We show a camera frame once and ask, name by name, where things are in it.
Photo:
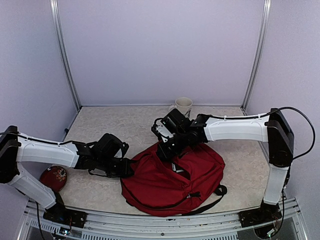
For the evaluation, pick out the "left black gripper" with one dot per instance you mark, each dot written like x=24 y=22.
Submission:
x=125 y=169

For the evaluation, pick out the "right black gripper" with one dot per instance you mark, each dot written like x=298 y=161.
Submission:
x=164 y=153

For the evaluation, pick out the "red backpack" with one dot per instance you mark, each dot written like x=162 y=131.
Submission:
x=157 y=190

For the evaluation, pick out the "red cap marker short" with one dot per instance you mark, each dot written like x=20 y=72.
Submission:
x=176 y=168

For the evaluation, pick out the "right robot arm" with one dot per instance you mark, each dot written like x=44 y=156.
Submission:
x=177 y=132

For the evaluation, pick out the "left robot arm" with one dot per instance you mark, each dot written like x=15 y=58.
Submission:
x=107 y=154

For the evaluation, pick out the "white patterned ceramic mug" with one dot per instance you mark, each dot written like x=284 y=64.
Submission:
x=182 y=104

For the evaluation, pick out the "red floral lacquer dish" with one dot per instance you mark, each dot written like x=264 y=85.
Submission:
x=54 y=177

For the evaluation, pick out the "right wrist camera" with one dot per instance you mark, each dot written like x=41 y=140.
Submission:
x=162 y=133

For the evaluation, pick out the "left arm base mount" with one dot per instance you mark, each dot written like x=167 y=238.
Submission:
x=72 y=218

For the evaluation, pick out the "front aluminium rail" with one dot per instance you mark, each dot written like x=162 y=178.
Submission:
x=101 y=225

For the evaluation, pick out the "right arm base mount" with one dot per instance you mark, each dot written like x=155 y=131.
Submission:
x=257 y=216

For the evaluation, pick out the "left aluminium frame post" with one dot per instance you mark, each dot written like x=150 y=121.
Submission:
x=63 y=53

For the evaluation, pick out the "aluminium frame post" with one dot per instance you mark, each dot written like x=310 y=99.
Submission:
x=63 y=53
x=258 y=54

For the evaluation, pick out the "right aluminium frame post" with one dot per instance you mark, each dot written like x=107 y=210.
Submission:
x=258 y=54

